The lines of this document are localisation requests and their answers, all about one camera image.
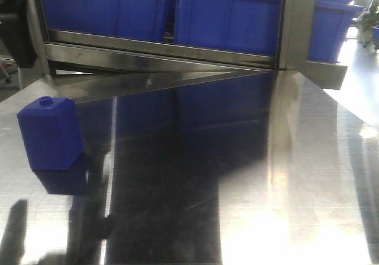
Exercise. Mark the stainless steel shelf rack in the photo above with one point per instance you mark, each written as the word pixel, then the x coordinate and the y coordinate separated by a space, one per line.
pixel 89 67

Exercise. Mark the blue bottle part on table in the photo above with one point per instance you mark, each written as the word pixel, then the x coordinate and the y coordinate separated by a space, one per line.
pixel 51 133

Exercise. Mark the blue bin lower right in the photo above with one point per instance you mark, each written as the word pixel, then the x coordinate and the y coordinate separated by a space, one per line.
pixel 252 26

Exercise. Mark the blue bin lower left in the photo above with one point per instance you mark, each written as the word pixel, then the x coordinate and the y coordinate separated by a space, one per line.
pixel 137 19

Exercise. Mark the green potted plant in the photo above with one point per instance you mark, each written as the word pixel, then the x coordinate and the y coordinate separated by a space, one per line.
pixel 366 19

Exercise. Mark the small blue bin on cart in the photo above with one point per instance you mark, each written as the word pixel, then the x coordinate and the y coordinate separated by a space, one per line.
pixel 375 32

